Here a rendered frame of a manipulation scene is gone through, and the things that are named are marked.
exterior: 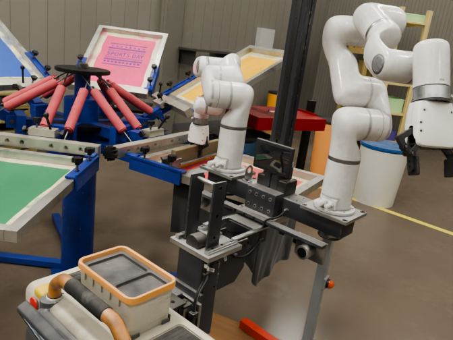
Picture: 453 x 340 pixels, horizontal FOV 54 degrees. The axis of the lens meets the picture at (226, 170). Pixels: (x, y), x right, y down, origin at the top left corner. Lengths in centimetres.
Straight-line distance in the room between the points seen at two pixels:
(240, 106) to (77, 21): 480
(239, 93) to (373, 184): 371
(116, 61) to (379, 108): 264
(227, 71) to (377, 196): 374
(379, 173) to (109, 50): 305
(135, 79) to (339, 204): 242
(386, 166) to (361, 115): 375
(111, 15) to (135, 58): 279
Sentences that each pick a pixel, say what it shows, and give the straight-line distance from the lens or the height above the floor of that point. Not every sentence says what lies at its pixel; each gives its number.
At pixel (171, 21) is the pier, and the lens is 692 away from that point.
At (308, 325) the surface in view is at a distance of 210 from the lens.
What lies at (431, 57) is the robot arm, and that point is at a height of 161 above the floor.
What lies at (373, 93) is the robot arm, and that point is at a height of 149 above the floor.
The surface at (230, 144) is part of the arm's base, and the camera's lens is 156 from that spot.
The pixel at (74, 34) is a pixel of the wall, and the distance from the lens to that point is 618.
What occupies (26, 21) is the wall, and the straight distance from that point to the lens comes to 589.
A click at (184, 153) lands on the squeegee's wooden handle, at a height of 104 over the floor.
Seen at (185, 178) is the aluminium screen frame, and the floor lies 98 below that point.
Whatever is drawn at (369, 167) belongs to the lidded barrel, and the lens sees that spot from 509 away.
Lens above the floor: 160
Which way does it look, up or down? 17 degrees down
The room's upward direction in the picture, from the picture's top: 7 degrees clockwise
